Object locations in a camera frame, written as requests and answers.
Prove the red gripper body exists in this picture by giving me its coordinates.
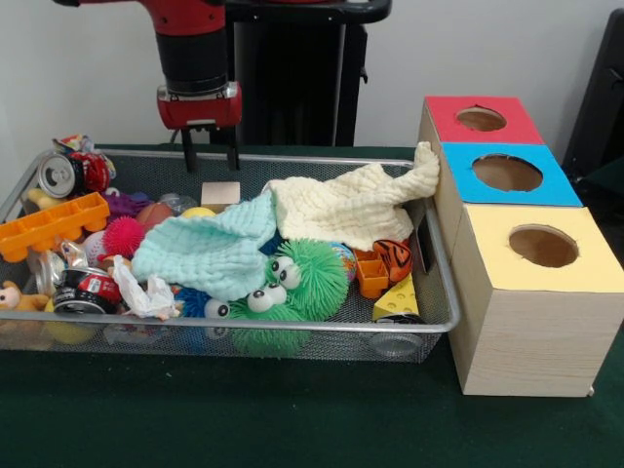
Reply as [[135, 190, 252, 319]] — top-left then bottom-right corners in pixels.
[[157, 81, 244, 132]]

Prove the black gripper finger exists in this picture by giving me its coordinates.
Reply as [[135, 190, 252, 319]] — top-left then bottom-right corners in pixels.
[[180, 128, 196, 175], [225, 123, 241, 171]]

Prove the small clear plastic packet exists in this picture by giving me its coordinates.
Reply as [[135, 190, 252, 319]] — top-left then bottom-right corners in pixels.
[[161, 193, 198, 215]]

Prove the mint green muslin cloth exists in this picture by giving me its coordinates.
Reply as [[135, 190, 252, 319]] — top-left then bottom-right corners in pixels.
[[132, 190, 281, 303]]

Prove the cream muslin cloth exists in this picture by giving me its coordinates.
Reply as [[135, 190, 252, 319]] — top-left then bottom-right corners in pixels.
[[268, 141, 442, 253]]

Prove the shallow clear mesh bin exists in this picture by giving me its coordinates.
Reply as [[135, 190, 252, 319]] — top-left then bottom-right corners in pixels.
[[0, 148, 462, 364]]

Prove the wooden box with three holes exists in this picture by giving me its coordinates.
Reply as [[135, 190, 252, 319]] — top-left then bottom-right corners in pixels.
[[416, 95, 624, 398]]

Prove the small wooden cube block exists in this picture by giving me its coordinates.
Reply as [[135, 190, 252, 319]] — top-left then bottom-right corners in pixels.
[[201, 181, 242, 206]]

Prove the pink spiky ball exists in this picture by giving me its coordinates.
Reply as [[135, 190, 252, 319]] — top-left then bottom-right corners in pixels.
[[104, 215, 148, 258]]

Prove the large green spiky ball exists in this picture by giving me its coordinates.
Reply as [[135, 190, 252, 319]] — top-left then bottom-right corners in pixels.
[[268, 237, 350, 321]]

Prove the orange plastic toy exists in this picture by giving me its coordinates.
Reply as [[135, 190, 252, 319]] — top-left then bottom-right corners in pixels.
[[0, 192, 111, 264]]

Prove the red and black soda can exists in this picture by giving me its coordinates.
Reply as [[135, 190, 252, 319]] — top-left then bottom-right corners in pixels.
[[52, 267, 123, 317]]

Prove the small green spiky ball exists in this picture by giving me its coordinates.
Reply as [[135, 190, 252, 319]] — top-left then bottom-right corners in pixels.
[[227, 285, 303, 357]]

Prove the orange toy block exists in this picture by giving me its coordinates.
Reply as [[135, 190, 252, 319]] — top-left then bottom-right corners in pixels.
[[353, 249, 391, 298]]

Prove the orange tiger plush toy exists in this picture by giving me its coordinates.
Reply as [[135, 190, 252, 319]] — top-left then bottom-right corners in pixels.
[[373, 239, 414, 286]]

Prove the yellow cheese wedge toy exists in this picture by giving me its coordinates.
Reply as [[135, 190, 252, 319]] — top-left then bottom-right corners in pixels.
[[372, 273, 421, 323]]

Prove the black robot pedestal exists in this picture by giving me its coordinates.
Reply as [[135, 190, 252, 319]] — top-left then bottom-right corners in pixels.
[[226, 15, 370, 147]]

